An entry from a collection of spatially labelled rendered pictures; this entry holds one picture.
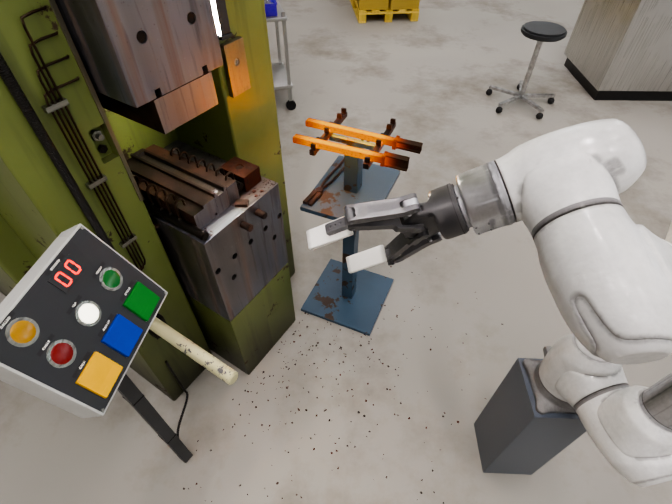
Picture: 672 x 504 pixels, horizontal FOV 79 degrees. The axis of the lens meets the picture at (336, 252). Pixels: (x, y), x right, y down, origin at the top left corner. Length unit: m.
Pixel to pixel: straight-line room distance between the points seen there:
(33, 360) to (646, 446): 1.34
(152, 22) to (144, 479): 1.67
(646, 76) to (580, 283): 4.39
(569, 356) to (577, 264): 0.83
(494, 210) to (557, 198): 0.07
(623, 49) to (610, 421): 3.73
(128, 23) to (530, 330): 2.14
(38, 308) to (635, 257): 1.00
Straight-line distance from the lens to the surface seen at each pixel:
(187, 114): 1.24
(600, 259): 0.50
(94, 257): 1.11
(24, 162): 1.21
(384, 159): 1.45
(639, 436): 1.26
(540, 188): 0.55
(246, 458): 1.96
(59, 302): 1.05
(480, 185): 0.56
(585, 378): 1.32
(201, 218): 1.40
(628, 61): 4.69
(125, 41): 1.11
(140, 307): 1.14
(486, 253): 2.68
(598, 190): 0.55
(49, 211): 1.28
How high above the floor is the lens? 1.85
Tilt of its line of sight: 47 degrees down
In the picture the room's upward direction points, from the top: straight up
